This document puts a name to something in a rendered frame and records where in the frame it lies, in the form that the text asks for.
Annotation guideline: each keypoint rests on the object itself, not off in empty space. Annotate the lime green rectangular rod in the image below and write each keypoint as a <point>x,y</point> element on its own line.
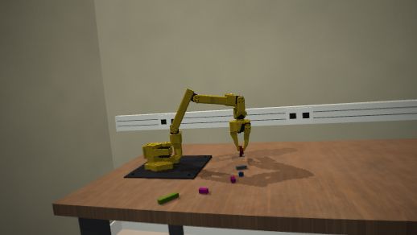
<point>167,198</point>

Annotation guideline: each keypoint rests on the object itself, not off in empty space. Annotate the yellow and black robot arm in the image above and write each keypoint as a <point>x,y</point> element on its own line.
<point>156,152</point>

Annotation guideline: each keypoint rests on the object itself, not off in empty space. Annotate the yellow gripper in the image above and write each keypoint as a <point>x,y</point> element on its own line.
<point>238,126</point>

